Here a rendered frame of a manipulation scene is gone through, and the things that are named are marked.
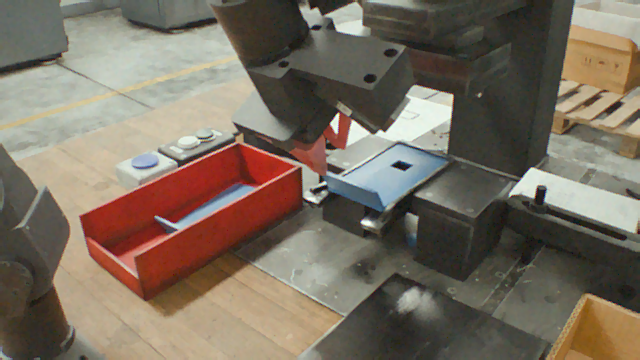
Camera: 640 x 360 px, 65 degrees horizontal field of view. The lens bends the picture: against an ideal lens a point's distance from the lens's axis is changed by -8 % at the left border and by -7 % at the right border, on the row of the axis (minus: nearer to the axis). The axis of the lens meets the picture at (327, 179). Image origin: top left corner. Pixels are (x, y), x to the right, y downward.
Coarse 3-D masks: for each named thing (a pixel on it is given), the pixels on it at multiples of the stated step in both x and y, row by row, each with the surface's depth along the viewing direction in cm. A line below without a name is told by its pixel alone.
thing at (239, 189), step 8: (240, 184) 74; (224, 192) 73; (232, 192) 73; (240, 192) 73; (248, 192) 73; (216, 200) 71; (224, 200) 71; (200, 208) 69; (208, 208) 69; (216, 208) 69; (192, 216) 67; (200, 216) 67; (168, 224) 61; (176, 224) 66; (184, 224) 66; (168, 232) 64
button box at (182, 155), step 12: (216, 132) 85; (228, 132) 86; (240, 132) 89; (168, 144) 81; (204, 144) 81; (216, 144) 81; (228, 144) 83; (168, 156) 79; (180, 156) 77; (192, 156) 78; (204, 156) 80
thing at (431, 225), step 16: (336, 208) 66; (352, 208) 64; (368, 208) 63; (416, 208) 58; (496, 208) 58; (336, 224) 67; (352, 224) 65; (432, 224) 57; (448, 224) 56; (464, 224) 54; (480, 224) 55; (496, 224) 60; (416, 240) 59; (432, 240) 58; (448, 240) 56; (464, 240) 55; (480, 240) 57; (496, 240) 62; (416, 256) 60; (432, 256) 59; (448, 256) 57; (464, 256) 56; (480, 256) 59; (448, 272) 58; (464, 272) 57
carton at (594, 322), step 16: (592, 304) 45; (608, 304) 44; (576, 320) 43; (592, 320) 45; (608, 320) 44; (624, 320) 43; (560, 336) 41; (576, 336) 47; (592, 336) 46; (608, 336) 45; (624, 336) 44; (560, 352) 41; (576, 352) 47; (592, 352) 46; (608, 352) 45; (624, 352) 44
